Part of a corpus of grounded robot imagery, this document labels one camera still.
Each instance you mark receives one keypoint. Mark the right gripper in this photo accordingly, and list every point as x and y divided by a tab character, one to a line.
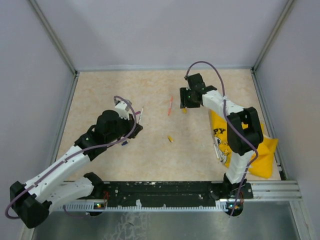
184	103

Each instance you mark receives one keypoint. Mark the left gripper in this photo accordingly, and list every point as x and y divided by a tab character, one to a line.
130	123

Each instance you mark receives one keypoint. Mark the white purple marker pen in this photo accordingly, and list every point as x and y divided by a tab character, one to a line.
141	115

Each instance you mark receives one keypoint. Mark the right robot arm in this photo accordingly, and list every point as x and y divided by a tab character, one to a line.
243	130

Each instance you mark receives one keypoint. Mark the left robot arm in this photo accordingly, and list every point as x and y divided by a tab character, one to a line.
34	200

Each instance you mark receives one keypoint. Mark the orange pen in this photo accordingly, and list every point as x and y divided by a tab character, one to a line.
170	106

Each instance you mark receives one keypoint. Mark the white pen on bag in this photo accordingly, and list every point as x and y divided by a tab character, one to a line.
218	155

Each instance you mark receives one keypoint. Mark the yellow cloth bag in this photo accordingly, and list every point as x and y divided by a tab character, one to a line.
262	166

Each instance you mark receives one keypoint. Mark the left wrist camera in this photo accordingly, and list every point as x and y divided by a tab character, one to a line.
122	108

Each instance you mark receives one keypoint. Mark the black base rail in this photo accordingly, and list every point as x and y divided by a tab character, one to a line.
168	193

